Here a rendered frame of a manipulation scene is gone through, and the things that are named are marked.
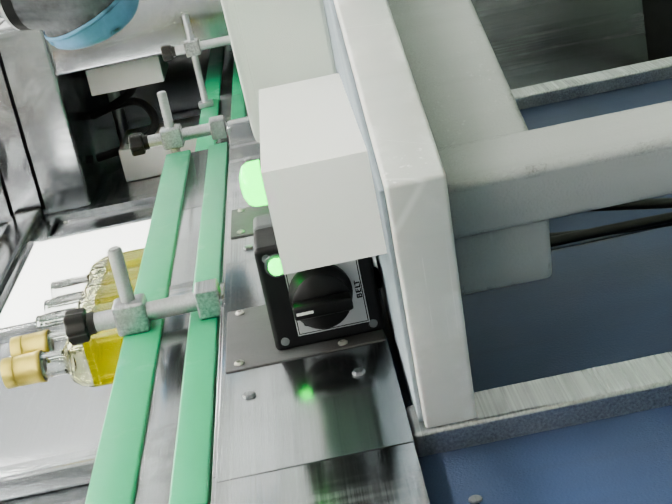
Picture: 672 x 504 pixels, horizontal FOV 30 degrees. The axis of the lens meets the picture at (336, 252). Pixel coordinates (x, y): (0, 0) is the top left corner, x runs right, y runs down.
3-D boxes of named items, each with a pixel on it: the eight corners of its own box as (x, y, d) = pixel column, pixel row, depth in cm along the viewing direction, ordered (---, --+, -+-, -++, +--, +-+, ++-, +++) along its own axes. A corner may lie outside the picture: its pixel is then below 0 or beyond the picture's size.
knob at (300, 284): (357, 314, 89) (361, 332, 86) (295, 327, 89) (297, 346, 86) (345, 255, 87) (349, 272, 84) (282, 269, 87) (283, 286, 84)
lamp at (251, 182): (276, 195, 121) (245, 202, 121) (266, 151, 120) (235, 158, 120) (277, 209, 117) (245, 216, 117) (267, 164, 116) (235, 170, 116)
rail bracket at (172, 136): (244, 201, 165) (151, 220, 165) (215, 78, 160) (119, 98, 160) (244, 208, 163) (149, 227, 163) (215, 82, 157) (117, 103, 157)
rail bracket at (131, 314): (229, 301, 106) (74, 333, 106) (209, 220, 104) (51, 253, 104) (228, 319, 102) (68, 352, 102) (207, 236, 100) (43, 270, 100)
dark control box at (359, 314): (380, 289, 97) (274, 311, 97) (361, 192, 94) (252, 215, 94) (392, 330, 89) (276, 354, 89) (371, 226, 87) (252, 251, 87)
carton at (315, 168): (338, 72, 92) (258, 89, 92) (367, 150, 69) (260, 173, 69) (354, 152, 94) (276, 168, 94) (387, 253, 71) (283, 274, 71)
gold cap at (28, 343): (57, 348, 145) (20, 356, 145) (48, 323, 143) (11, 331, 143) (54, 365, 142) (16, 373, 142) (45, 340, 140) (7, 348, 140)
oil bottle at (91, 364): (261, 334, 141) (75, 373, 141) (251, 288, 139) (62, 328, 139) (262, 354, 136) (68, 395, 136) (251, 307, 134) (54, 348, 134)
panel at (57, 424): (216, 217, 226) (31, 256, 226) (212, 202, 225) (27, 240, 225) (198, 462, 141) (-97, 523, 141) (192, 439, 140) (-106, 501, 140)
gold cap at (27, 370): (36, 357, 135) (-3, 365, 135) (45, 386, 136) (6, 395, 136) (42, 344, 138) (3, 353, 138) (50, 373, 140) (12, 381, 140)
